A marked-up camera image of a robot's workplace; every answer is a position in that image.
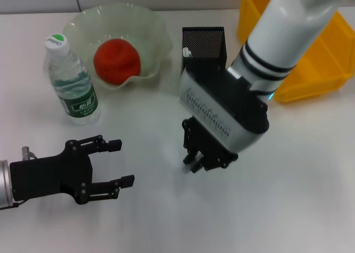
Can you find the orange plush fruit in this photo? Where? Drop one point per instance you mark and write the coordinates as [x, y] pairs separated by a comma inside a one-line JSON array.
[[116, 61]]

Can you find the black mesh pen holder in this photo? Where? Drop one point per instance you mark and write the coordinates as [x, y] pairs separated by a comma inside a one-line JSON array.
[[203, 42]]

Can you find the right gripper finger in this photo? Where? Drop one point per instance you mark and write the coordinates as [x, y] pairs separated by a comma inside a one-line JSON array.
[[197, 164], [190, 156]]

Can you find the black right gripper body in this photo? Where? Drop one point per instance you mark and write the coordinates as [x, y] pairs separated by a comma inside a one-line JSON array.
[[210, 153]]

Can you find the mint green pen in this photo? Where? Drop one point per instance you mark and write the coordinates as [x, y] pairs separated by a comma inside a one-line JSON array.
[[187, 52]]

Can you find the silver left flange plug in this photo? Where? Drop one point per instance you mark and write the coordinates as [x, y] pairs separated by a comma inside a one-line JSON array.
[[27, 152]]

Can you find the yellow plastic bin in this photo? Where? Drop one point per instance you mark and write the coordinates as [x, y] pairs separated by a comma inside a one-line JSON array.
[[319, 78]]

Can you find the clear green-label water bottle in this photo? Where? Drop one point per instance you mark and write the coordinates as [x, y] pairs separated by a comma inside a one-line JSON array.
[[80, 97]]

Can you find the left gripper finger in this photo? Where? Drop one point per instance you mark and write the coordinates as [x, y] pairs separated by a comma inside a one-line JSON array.
[[111, 186], [102, 144]]

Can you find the pale green wavy fruit plate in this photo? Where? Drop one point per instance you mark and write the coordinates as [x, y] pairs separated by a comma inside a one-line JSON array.
[[155, 42]]

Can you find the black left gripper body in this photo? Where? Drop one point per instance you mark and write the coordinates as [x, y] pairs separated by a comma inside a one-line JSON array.
[[50, 175]]

